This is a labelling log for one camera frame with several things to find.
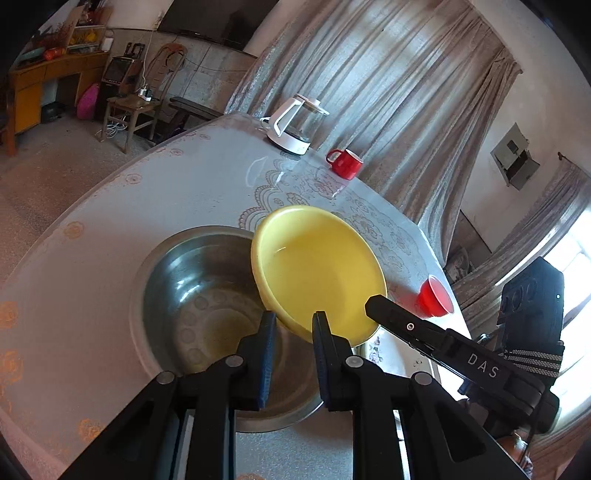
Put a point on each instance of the grey wall electrical box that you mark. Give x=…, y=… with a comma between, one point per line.
x=508, y=154

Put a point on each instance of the black wall television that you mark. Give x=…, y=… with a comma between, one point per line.
x=207, y=18

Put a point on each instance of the pink bag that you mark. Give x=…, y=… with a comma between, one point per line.
x=87, y=104

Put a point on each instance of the yellow plastic bowl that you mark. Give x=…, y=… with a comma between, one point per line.
x=318, y=267

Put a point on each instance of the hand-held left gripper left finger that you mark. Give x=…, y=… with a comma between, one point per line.
x=268, y=360

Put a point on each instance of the black speaker box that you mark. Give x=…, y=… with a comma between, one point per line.
x=115, y=76

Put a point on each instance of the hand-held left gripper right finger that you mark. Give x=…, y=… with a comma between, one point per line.
x=321, y=364

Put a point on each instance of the black bench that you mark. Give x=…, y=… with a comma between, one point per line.
x=194, y=108

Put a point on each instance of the red plastic bowl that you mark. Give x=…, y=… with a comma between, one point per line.
x=434, y=297

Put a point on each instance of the bundle of bags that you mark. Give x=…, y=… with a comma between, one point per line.
x=459, y=265

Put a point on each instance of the wooden desk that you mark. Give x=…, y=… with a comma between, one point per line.
x=32, y=92

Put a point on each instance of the wooden chair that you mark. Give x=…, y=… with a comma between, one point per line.
x=131, y=110

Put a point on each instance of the wooden shelf with ornaments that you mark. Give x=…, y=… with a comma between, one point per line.
x=85, y=32

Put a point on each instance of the narrow grey window curtain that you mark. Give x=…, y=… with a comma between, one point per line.
x=521, y=240

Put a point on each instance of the stainless steel bowl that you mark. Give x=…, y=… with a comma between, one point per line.
x=194, y=304

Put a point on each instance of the wide grey curtain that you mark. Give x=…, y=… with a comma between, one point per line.
x=369, y=92

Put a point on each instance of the window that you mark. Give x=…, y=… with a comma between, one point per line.
x=572, y=258

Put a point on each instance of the white glass electric kettle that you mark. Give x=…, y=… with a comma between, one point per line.
x=288, y=138

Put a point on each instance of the white power strip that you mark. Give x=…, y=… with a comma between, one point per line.
x=145, y=94

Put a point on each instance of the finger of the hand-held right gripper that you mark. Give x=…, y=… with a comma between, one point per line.
x=406, y=325

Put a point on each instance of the red mug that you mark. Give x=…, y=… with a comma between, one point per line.
x=346, y=166

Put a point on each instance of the white plate with red characters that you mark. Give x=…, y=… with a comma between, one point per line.
x=392, y=357

